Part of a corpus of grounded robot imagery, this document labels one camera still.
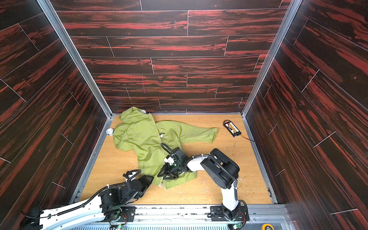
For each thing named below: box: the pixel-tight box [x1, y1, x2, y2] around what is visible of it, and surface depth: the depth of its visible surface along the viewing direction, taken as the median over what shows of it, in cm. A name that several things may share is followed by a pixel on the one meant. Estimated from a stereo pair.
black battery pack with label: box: [223, 119, 242, 138], surface depth 110 cm
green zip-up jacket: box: [113, 106, 219, 189], surface depth 103 cm
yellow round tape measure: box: [261, 223, 275, 230], surface depth 71 cm
